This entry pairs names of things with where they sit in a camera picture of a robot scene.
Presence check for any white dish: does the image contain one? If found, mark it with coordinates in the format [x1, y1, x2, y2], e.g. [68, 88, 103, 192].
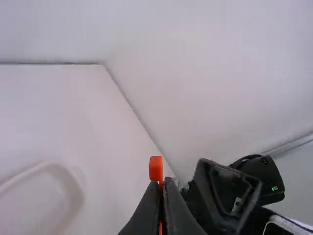
[0, 161, 86, 235]

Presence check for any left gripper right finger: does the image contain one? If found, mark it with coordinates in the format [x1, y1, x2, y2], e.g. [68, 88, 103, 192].
[162, 176, 209, 235]

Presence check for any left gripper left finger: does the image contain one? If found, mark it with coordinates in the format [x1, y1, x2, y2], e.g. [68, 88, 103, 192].
[118, 180, 161, 235]

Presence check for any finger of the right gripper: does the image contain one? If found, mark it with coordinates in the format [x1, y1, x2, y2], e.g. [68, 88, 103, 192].
[180, 157, 264, 235]

